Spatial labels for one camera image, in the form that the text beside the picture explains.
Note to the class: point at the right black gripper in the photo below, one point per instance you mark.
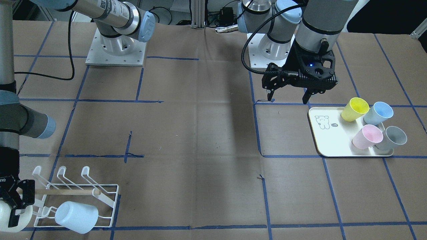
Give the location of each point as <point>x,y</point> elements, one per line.
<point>7,166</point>

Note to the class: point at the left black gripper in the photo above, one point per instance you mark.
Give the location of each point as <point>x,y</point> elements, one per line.
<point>295,59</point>

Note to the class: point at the light blue cup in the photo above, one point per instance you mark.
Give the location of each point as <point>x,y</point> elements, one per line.
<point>77,217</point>
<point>378,113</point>

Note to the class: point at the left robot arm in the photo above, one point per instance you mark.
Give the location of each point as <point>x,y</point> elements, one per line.
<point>298,41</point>

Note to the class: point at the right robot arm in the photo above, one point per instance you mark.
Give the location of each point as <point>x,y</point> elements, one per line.
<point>49,71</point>

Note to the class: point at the yellow cup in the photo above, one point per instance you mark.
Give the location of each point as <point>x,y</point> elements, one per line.
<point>354,109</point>

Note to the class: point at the pink cup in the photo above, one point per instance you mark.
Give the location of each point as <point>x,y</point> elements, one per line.
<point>368,136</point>

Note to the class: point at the grey cup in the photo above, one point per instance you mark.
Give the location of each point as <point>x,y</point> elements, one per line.
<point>392,137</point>

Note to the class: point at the cream plastic tray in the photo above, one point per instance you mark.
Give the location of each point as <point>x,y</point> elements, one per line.
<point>333,135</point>

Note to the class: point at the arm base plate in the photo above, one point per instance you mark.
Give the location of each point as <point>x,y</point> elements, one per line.
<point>263,51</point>
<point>119,51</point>

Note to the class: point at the white wire cup rack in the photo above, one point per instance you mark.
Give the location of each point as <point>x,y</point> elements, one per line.
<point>51,195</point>

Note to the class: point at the aluminium frame post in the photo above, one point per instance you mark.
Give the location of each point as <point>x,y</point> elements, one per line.
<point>198,13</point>

